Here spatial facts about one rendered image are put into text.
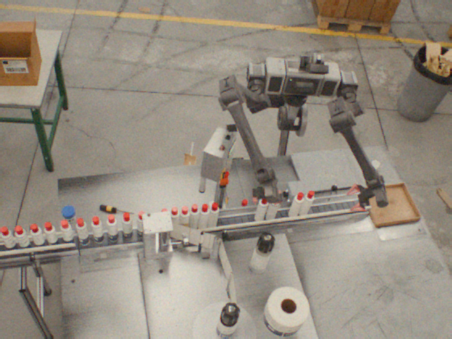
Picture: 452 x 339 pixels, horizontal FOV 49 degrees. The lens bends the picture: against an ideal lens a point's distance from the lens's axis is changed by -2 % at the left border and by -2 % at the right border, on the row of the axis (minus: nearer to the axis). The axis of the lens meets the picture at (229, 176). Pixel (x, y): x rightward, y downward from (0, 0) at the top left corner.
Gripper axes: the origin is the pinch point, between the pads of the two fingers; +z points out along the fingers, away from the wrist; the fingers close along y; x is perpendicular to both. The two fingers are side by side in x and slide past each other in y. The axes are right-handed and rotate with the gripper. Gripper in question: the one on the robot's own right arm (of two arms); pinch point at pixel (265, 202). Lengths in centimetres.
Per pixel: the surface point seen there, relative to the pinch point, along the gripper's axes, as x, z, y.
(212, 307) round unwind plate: -42, 31, -23
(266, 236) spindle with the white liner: -17.3, 2.9, 0.4
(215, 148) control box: 11.0, -26.8, -26.7
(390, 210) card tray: 24, 39, 85
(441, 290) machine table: -28, 39, 104
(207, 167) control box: 7.6, -16.5, -29.2
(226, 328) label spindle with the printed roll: -58, 15, -18
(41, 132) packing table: 101, 74, -141
